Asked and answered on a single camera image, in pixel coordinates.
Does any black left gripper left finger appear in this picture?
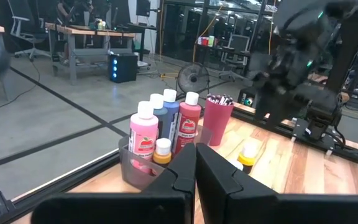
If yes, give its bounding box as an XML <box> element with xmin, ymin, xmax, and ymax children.
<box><xmin>141</xmin><ymin>143</ymin><xmax>196</xmax><ymax>224</ymax></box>

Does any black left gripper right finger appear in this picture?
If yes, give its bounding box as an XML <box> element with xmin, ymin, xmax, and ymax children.
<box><xmin>196</xmin><ymin>143</ymin><xmax>278</xmax><ymax>224</ymax></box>

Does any small golden brown paint bottle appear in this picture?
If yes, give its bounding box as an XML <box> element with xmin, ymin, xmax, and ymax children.
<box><xmin>152</xmin><ymin>138</ymin><xmax>173</xmax><ymax>166</ymax></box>

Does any small yellow paint bottle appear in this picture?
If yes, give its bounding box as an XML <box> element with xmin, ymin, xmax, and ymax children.
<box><xmin>237</xmin><ymin>140</ymin><xmax>258</xmax><ymax>175</ymax></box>

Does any large red paint bottle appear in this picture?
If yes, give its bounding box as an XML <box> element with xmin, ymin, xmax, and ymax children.
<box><xmin>172</xmin><ymin>91</ymin><xmax>202</xmax><ymax>155</ymax></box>

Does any large pink paint bottle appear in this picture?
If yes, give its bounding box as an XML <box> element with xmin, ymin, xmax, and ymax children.
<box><xmin>128</xmin><ymin>101</ymin><xmax>160</xmax><ymax>175</ymax></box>

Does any large teal paint bottle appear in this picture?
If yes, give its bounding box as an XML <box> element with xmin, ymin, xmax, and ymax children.
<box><xmin>149</xmin><ymin>93</ymin><xmax>169</xmax><ymax>141</ymax></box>

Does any large blue paint bottle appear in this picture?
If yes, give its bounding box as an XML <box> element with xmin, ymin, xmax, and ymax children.
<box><xmin>162</xmin><ymin>88</ymin><xmax>180</xmax><ymax>147</ymax></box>

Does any grey translucent plastic bin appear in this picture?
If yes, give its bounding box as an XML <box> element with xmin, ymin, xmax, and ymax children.
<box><xmin>118</xmin><ymin>126</ymin><xmax>214</xmax><ymax>191</ymax></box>

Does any pinkish red plastic cup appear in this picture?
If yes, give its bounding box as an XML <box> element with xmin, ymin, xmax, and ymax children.
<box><xmin>202</xmin><ymin>95</ymin><xmax>235</xmax><ymax>147</ymax></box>

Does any grey office chair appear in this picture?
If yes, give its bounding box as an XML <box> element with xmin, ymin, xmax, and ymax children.
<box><xmin>218</xmin><ymin>33</ymin><xmax>252</xmax><ymax>82</ymax></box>
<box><xmin>7</xmin><ymin>0</ymin><xmax>52</xmax><ymax>60</ymax></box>

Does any black floor fan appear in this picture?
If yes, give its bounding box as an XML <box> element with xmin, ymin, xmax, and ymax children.
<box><xmin>177</xmin><ymin>61</ymin><xmax>211</xmax><ymax>95</ymax></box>

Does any black computer tower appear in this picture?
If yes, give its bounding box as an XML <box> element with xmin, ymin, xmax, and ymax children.
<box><xmin>108</xmin><ymin>52</ymin><xmax>139</xmax><ymax>84</ymax></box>

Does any wooden top office desk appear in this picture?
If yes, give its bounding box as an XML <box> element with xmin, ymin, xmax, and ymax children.
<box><xmin>45</xmin><ymin>22</ymin><xmax>136</xmax><ymax>83</ymax></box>

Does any person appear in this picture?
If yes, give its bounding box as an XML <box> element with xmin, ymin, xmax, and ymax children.
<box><xmin>57</xmin><ymin>0</ymin><xmax>111</xmax><ymax>26</ymax></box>

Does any yellow hanging cord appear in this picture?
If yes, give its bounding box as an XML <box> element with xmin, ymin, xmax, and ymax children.
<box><xmin>192</xmin><ymin>5</ymin><xmax>224</xmax><ymax>63</ymax></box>

